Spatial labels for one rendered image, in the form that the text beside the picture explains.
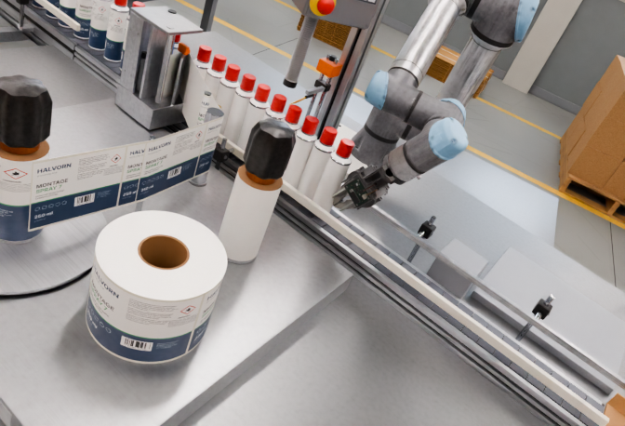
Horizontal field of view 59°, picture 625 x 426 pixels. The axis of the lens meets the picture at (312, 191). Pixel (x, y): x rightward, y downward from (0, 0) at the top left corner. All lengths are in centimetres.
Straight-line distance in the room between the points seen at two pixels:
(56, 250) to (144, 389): 31
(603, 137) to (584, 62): 225
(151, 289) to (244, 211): 28
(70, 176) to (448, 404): 81
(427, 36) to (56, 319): 93
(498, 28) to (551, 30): 509
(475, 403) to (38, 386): 78
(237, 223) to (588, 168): 379
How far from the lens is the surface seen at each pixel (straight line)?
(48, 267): 104
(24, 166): 97
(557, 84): 673
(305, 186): 132
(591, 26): 662
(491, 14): 144
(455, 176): 194
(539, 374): 123
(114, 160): 105
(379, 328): 120
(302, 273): 115
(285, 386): 102
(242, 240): 108
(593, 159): 458
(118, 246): 89
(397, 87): 119
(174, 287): 84
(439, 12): 135
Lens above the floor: 162
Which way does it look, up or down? 32 degrees down
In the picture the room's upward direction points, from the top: 22 degrees clockwise
